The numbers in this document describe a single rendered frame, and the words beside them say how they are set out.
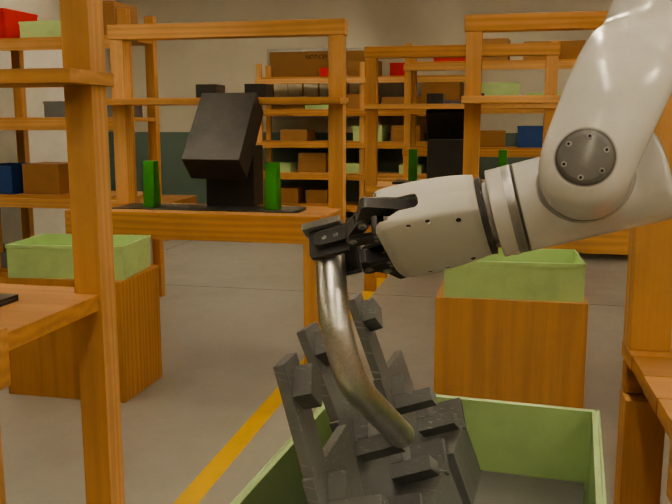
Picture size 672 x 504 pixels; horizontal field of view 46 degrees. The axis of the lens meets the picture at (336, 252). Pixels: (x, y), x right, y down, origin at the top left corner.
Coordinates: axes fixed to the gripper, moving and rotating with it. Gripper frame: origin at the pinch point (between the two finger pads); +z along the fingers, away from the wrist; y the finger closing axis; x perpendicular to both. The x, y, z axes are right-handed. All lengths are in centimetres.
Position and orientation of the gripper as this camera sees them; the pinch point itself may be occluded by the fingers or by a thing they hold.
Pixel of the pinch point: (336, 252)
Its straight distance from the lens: 80.0
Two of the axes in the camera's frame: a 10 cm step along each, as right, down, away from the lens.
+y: -3.4, -5.2, -7.8
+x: 0.5, 8.2, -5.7
